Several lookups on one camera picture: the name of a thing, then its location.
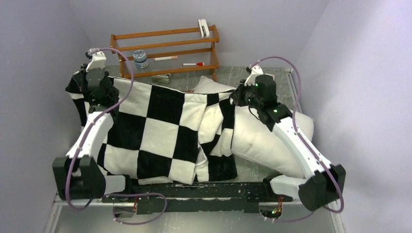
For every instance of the black white checkered pillowcase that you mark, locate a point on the black white checkered pillowcase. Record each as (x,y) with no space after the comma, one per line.
(164,135)

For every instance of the white pillow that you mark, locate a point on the white pillow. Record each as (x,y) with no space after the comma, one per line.
(253,141)

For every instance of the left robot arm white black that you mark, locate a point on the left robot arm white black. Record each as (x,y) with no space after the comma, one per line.
(77,174)

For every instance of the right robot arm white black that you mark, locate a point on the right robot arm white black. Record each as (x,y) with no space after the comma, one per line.
(323,181)

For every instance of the white marker red cap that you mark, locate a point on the white marker red cap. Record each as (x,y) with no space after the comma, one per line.
(199,64)

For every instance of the green white stapler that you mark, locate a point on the green white stapler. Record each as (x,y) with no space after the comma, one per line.
(162,78)

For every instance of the wooden shelf rack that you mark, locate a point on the wooden shelf rack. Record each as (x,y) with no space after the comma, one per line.
(186,43)

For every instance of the white marker pink cap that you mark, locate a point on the white marker pink cap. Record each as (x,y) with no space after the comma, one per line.
(165,58)

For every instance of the blue white round jar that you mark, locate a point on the blue white round jar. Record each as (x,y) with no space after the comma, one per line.
(140,59)

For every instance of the white clip on rack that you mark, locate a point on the white clip on rack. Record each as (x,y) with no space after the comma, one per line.
(203,27)

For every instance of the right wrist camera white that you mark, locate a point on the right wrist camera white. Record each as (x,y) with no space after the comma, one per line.
(253,73)

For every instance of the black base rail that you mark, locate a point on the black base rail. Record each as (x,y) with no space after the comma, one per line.
(207,197)

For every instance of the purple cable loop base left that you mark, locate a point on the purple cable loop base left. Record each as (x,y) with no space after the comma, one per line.
(116,210)

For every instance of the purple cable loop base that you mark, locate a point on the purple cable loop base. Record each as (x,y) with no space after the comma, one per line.
(116,210)
(276,215)

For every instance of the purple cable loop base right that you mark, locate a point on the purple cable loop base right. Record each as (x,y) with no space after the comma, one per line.
(276,215)

